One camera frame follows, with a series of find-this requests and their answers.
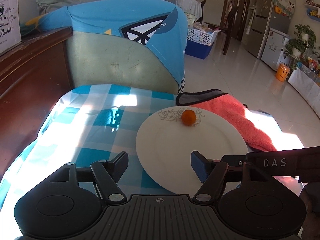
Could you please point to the wooden dining chair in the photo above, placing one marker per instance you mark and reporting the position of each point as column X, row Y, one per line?
column 228, row 29

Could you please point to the blue checkered tablecloth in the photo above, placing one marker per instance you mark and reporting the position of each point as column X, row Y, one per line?
column 89, row 123

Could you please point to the white floral plate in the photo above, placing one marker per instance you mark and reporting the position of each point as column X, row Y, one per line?
column 164, row 145

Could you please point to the orange smiley bucket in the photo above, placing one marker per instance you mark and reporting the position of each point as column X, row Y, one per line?
column 282, row 72

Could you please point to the blue plastic bin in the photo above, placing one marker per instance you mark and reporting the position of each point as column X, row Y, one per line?
column 197, row 50

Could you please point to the silver refrigerator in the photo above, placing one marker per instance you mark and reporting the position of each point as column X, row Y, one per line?
column 268, row 14

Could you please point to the small white fridge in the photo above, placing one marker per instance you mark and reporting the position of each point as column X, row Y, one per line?
column 273, row 54

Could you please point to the white lattice basket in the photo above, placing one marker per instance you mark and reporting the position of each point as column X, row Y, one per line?
column 202, row 34

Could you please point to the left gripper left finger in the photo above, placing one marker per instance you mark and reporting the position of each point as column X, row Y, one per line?
column 106, row 176

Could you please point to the white milk carton box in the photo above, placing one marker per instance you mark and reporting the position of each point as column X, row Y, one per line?
column 10, row 25

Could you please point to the dark wooden cabinet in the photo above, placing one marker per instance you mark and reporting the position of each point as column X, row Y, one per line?
column 34, row 75

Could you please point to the coral pink towel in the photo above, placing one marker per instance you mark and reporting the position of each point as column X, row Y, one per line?
column 230, row 109

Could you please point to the person right hand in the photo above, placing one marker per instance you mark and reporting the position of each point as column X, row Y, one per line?
column 310, row 197

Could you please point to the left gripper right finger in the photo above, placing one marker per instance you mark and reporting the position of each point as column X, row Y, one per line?
column 212, row 175

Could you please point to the potted green plant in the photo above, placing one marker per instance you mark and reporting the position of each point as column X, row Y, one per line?
column 305, row 38

